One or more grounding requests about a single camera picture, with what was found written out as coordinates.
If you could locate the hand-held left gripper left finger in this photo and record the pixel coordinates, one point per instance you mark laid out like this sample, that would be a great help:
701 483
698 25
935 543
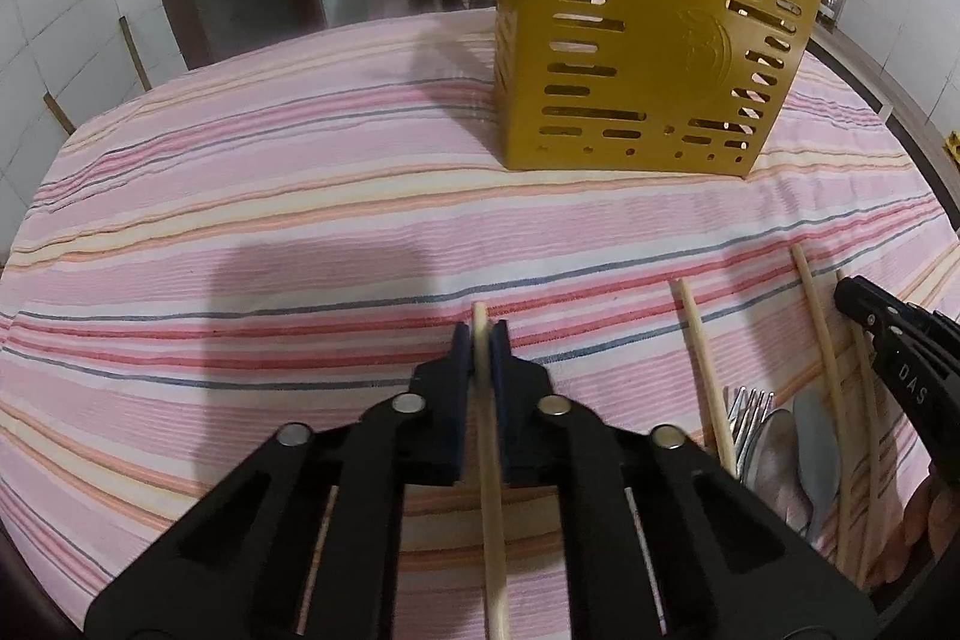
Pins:
459 385

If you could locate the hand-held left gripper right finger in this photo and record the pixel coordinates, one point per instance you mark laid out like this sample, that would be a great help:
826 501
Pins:
501 400

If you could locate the short wooden stick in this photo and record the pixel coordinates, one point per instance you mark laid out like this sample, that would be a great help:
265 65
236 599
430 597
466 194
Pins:
60 115

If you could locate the person's right hand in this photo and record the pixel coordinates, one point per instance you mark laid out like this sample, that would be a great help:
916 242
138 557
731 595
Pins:
922 520

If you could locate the metal fork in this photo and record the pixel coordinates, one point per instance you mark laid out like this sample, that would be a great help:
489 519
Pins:
750 419

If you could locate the shiny metal spoon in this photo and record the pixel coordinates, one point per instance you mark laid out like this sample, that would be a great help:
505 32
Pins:
776 467

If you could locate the yellow perforated utensil holder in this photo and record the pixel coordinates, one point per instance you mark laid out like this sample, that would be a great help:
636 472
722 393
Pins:
637 48

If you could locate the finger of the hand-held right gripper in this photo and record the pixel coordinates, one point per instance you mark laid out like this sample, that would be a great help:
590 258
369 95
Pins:
907 370

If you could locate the pink striped tablecloth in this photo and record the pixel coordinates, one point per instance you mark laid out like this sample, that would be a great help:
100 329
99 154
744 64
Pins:
262 220

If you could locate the grey metal spoon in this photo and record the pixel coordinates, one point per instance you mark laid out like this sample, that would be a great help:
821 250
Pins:
817 452

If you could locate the long wooden stick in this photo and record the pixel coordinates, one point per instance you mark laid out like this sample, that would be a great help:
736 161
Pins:
135 54

